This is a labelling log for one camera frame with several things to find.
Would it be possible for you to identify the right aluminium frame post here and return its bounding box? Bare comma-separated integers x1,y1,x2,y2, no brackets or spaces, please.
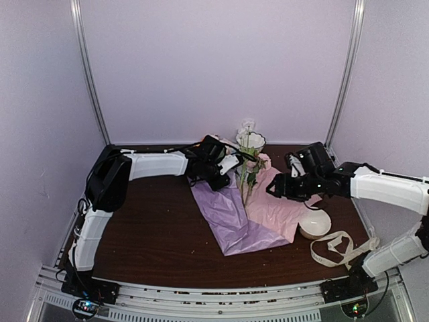
324,0,366,150

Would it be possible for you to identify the aluminium frame post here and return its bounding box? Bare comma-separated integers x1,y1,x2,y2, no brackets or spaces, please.
324,0,366,150
70,0,111,145

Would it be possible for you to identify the purple pink wrapping paper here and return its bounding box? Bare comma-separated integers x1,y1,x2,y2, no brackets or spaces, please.
191,153,310,256

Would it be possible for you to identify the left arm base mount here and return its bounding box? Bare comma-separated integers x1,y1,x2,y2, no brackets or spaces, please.
61,280,120,320

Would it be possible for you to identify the beige ribbon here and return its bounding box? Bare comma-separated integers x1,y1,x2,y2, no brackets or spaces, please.
310,230,381,268

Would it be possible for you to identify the left aluminium frame post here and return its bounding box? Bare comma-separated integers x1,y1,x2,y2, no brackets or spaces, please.
70,0,111,145

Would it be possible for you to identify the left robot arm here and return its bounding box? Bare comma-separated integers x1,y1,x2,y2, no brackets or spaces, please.
68,136,241,298

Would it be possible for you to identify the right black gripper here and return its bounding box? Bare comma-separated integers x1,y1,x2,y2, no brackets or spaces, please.
267,172,323,203

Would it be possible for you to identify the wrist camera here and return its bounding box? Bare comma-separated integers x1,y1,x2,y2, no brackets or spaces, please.
218,154,241,176
285,153,306,178

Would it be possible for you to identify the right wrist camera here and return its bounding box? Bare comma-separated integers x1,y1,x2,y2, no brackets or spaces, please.
285,153,306,178

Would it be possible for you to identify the front aluminium rail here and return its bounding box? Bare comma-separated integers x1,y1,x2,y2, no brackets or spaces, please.
33,264,410,322

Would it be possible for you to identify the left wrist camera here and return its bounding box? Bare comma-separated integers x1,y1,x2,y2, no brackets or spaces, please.
218,154,241,176

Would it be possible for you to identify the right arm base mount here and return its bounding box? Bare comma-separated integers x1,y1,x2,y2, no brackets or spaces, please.
320,277,379,319

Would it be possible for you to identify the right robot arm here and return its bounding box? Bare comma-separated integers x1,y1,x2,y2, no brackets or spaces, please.
266,142,428,297

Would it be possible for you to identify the plain white bowl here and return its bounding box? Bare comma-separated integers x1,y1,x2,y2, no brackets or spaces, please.
298,210,332,240

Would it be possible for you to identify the scalloped white bowl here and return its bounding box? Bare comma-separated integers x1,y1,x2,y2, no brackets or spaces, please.
236,131,266,156

